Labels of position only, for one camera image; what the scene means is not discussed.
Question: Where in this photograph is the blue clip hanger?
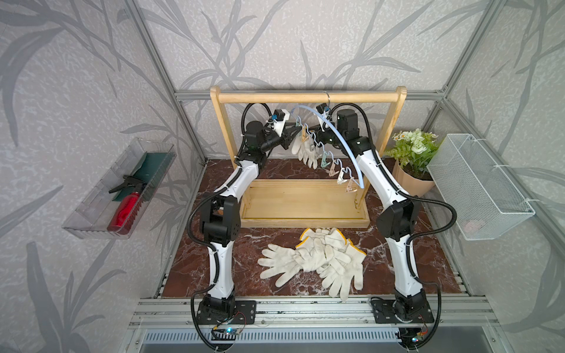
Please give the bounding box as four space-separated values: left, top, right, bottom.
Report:
290 103 365 192

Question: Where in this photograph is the white glove pile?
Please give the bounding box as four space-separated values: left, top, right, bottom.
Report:
293 228 351 275
317 239 366 301

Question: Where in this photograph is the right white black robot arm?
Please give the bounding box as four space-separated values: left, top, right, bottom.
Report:
321 103 457 322

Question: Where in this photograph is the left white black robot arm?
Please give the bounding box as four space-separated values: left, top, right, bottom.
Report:
189 121 302 318

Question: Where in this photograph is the potted white flower plant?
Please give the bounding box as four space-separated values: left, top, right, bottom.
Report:
384 129 439 197

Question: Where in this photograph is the wooden hanging rack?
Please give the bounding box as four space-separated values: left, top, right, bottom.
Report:
210 86 408 229

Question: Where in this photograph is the green trowel in tray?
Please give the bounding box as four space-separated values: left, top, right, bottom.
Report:
109 152 167 202

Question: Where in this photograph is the white glove far left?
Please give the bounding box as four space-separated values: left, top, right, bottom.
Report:
257 244 307 288

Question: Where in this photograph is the red spray bottle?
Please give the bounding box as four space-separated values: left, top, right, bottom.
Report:
107 191 142 235

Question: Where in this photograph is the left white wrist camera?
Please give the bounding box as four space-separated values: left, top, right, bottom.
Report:
272 109 290 136

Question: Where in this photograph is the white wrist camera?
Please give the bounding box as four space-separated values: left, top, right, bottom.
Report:
272 109 290 136
316 103 331 125

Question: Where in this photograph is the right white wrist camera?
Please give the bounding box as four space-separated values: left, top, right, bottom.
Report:
316 103 331 125

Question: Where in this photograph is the white wire basket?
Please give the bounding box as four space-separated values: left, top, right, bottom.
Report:
428 134 536 241

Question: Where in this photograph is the clear plastic wall tray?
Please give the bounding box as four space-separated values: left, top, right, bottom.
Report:
63 138 177 240

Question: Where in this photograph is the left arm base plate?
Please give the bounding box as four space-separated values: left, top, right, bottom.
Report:
197 298 257 324

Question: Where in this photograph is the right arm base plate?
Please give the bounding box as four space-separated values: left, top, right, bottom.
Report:
369 295 435 324

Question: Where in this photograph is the aluminium front rail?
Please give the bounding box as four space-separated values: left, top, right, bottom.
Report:
128 294 499 329

